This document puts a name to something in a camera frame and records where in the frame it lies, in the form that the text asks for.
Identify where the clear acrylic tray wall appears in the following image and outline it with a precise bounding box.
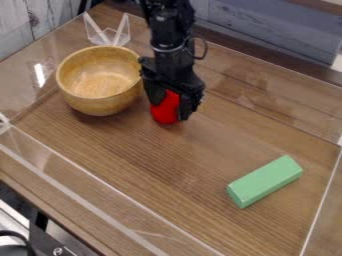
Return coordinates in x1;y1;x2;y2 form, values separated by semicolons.
0;113;224;256

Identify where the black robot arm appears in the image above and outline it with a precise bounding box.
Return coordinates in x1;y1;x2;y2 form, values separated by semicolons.
140;0;209;124

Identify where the green rectangular block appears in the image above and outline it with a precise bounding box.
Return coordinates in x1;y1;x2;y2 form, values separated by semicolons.
226;155;304;209

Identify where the black cable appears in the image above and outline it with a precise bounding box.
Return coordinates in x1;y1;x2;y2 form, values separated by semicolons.
0;229;34;256

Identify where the wooden bowl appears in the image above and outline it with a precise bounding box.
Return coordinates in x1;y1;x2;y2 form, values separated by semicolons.
57;46;144;116

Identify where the red plush strawberry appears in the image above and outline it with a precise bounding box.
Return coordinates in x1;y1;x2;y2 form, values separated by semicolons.
150;90;181;124

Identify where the clear acrylic corner bracket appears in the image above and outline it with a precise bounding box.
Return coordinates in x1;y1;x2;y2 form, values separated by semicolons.
83;13;132;47

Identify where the black table leg bracket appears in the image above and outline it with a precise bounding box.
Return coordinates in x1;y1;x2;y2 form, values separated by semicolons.
30;210;98;256

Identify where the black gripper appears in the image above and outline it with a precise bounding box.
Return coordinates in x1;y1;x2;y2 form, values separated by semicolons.
140;43;206;121

